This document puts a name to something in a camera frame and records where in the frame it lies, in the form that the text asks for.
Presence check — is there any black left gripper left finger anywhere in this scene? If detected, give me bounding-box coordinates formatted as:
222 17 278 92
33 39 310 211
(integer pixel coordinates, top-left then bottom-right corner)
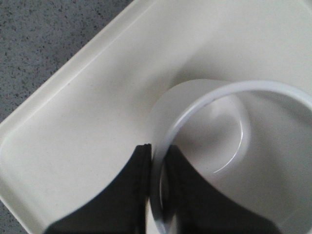
44 144 151 234

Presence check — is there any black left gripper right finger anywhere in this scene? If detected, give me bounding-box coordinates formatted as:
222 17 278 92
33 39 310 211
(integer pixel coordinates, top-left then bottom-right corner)
163 145 275 234

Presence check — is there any white smiley mug black handle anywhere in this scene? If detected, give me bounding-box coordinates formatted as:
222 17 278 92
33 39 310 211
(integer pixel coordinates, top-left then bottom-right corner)
148 79 312 234

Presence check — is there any cream rectangular plastic tray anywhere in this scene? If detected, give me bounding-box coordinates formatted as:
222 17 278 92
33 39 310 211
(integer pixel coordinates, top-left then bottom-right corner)
0 0 312 234

